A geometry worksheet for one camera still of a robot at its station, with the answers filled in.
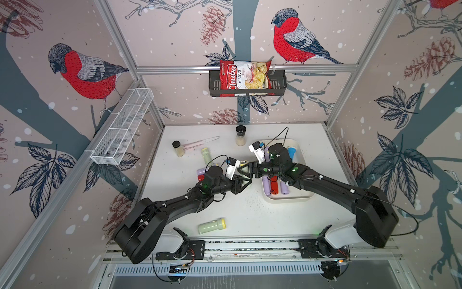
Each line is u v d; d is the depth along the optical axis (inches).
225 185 27.9
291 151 40.8
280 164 24.6
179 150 39.9
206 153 40.7
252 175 27.7
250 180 30.6
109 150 27.6
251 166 27.4
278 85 36.8
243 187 29.8
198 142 43.6
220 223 30.6
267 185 35.2
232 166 29.2
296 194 34.7
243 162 30.5
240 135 40.8
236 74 34.3
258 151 28.7
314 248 28.5
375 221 16.6
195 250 28.7
